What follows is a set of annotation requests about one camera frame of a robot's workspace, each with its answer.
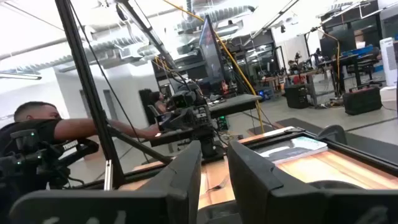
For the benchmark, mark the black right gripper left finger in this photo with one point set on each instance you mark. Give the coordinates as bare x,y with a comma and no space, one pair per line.
155,199

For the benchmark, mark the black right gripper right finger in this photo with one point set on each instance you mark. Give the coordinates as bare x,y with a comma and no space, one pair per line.
280,205

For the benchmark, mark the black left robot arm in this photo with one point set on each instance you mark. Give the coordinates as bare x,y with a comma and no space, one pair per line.
211,146

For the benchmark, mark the black serving tray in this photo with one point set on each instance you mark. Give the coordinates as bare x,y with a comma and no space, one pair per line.
289,149

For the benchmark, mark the black round plate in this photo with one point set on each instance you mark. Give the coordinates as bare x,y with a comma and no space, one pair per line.
335,184

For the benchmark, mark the person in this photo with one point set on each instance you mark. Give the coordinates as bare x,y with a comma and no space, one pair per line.
31,112
160,104

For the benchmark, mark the black device with green light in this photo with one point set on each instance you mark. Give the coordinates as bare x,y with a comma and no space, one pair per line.
222,123

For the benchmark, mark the person's hand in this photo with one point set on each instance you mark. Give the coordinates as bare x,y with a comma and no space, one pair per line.
152,132

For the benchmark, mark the black office chair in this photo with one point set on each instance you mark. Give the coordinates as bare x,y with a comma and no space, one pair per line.
146,105

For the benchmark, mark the black desk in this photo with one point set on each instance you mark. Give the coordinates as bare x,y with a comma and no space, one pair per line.
236,104

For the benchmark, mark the dark slender cutlery piece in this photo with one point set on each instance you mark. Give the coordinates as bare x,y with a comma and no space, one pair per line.
219,185

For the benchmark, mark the black flat monitor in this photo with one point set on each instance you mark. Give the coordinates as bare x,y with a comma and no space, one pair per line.
211,53

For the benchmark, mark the dark grey rounded object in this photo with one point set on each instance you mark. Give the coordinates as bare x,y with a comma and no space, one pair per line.
332,133

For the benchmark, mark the black overhead beam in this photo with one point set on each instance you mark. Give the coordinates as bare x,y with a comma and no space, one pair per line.
146,28

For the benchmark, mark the black square box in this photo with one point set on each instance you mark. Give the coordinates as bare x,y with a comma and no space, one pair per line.
297,96

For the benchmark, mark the cluttered wooden workbench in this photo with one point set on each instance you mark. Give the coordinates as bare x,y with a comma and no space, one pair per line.
295,74

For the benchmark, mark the black equipment case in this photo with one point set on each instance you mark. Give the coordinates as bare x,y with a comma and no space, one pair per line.
362,101

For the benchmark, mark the dark standing desk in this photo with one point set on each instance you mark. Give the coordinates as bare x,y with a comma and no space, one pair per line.
342,62

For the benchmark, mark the blue bin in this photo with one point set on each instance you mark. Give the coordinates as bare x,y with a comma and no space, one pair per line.
357,51

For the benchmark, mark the white ceiling light tube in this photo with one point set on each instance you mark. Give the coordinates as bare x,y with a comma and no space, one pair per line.
18,76

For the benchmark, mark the white air purifier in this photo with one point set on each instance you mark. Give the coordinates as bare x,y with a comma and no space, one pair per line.
388,62

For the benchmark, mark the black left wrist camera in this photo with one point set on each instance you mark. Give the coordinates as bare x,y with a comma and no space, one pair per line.
183,99

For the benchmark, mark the silver frame bracket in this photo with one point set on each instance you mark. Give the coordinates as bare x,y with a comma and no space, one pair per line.
108,174

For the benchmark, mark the black frame strut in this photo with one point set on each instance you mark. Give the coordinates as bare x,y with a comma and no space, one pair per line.
140,144

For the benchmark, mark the silver spiral ceiling duct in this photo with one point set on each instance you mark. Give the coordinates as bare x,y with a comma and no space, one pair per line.
224,14

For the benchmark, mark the black slanted frame pole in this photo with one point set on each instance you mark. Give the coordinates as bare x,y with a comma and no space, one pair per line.
87,77

